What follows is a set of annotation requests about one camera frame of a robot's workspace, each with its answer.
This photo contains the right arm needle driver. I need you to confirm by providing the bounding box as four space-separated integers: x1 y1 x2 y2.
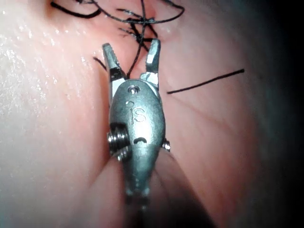
106 78 171 211

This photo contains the right arm needle driver jaw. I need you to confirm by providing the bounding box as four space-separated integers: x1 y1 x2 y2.
102 43 128 97
140 38 162 90

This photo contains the black stitching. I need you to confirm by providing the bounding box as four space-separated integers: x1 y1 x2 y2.
116 8 159 52

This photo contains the black thread piece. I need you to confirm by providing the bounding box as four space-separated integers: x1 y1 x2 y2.
166 68 245 95

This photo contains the tissue pad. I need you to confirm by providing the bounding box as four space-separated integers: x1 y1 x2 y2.
0 0 285 228

